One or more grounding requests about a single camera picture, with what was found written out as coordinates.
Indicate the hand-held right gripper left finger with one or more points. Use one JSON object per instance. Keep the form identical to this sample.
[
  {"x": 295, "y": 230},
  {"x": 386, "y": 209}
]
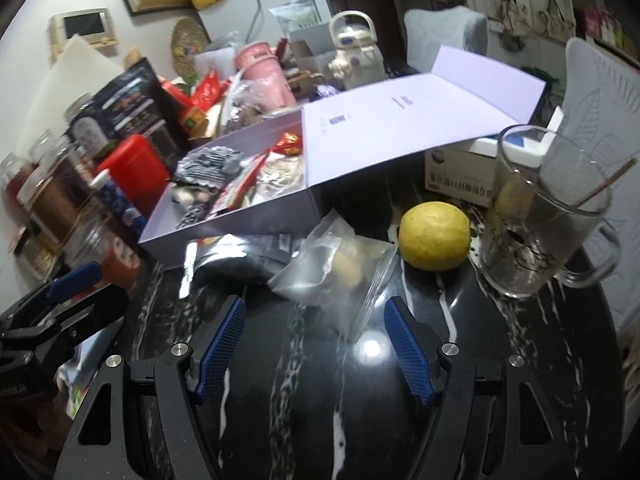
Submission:
[{"x": 220, "y": 345}]

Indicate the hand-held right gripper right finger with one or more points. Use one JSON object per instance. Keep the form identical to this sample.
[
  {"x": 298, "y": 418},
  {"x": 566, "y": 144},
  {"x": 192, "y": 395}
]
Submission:
[{"x": 407, "y": 350}]

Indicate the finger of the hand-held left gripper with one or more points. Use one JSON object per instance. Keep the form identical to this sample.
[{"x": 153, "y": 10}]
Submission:
[
  {"x": 75, "y": 277},
  {"x": 100, "y": 302}
]

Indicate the clear zip bag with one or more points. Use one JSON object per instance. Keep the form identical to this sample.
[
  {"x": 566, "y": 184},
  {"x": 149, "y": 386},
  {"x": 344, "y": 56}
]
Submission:
[{"x": 330, "y": 270}]

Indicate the red green striped packet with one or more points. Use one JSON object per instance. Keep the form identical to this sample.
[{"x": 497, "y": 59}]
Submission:
[{"x": 235, "y": 190}]

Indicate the gray white knit sock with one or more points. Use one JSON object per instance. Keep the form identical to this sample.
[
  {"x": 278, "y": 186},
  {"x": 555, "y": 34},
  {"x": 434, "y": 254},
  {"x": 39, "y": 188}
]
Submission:
[{"x": 207, "y": 165}]

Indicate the red foil snack packet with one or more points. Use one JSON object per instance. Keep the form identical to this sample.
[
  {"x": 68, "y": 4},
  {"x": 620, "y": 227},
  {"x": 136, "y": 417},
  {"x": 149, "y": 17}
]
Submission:
[{"x": 289, "y": 143}]

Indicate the lavender gift box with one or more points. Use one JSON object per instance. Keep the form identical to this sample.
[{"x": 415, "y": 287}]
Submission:
[{"x": 400, "y": 130}]

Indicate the jar with brown contents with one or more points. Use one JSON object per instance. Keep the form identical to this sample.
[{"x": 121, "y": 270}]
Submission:
[{"x": 55, "y": 205}]

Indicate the blue dotted tube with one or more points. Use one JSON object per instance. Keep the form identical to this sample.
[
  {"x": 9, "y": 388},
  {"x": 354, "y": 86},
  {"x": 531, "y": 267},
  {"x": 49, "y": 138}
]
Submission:
[{"x": 120, "y": 205}]

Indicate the black foil pouch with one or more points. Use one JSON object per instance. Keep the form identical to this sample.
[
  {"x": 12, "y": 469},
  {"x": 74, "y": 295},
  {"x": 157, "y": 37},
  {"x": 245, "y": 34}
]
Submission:
[{"x": 240, "y": 260}]

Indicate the jar with dark contents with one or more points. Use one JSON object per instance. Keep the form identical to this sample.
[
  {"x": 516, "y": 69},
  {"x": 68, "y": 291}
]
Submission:
[{"x": 67, "y": 170}]

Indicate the jar with red contents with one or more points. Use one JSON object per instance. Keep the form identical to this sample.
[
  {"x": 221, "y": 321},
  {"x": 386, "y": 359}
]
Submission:
[{"x": 15, "y": 180}]

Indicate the yellow lemon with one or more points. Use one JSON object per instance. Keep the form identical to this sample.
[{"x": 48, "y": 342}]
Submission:
[{"x": 434, "y": 236}]

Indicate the red canister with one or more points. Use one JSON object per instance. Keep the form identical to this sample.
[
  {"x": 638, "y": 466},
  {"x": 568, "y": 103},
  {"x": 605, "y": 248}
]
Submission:
[{"x": 132, "y": 170}]

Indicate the dark gray knit cloth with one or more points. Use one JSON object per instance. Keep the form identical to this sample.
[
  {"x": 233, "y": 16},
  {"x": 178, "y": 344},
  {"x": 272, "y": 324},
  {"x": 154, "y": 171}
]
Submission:
[{"x": 192, "y": 216}]

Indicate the jar with white label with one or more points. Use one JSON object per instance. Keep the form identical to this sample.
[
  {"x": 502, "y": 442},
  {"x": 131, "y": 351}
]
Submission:
[{"x": 85, "y": 127}]

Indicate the glass mug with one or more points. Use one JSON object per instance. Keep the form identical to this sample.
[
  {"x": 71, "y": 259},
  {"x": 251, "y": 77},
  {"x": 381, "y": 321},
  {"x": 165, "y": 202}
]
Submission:
[{"x": 530, "y": 240}]

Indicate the clear bag of beige pieces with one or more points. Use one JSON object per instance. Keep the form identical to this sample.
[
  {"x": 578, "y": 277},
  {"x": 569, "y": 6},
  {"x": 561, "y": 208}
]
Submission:
[{"x": 280, "y": 177}]

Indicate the black printed package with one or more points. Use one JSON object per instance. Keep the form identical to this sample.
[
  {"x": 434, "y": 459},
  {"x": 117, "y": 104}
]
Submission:
[{"x": 130, "y": 105}]

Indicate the white cardboard box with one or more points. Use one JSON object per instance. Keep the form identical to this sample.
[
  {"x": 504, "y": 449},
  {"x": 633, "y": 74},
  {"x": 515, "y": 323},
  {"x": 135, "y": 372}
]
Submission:
[{"x": 455, "y": 175}]

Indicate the white foam board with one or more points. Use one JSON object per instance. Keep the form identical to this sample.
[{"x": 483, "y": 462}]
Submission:
[{"x": 65, "y": 85}]

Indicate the green yellow small box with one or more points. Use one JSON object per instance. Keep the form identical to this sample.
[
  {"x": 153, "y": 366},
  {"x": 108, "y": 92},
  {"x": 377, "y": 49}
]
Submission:
[{"x": 192, "y": 120}]

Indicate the red snack bag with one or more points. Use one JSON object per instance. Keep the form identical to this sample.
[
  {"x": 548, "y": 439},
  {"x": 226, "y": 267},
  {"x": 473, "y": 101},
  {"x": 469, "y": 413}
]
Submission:
[{"x": 207, "y": 91}]

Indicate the round woven trivet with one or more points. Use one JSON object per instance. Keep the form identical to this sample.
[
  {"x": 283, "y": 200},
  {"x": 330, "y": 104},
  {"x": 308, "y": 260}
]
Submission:
[{"x": 189, "y": 45}]

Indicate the thin wooden stick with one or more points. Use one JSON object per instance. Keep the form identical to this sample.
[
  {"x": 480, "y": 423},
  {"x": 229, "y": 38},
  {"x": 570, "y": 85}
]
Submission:
[{"x": 607, "y": 181}]

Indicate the pink tumbler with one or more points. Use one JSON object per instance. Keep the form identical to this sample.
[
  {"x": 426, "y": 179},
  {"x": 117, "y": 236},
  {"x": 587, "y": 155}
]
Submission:
[{"x": 262, "y": 72}]

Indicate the white fridge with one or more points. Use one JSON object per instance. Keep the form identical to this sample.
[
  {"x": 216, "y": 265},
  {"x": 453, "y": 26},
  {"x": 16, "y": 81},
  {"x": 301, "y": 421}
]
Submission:
[{"x": 230, "y": 25}]

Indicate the gray quilted chair back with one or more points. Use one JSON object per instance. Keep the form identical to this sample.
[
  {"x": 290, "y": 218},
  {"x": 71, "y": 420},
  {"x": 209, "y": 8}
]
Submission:
[
  {"x": 605, "y": 110},
  {"x": 445, "y": 35}
]

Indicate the gray open box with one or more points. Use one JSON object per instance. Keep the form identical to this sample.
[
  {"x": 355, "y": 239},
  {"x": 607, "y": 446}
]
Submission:
[{"x": 310, "y": 40}]

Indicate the green white bag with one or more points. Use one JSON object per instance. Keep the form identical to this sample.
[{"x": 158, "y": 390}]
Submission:
[{"x": 295, "y": 12}]

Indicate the wall intercom panel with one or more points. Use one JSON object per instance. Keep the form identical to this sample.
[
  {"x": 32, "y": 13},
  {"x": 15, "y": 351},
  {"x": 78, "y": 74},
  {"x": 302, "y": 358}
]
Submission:
[{"x": 82, "y": 27}]

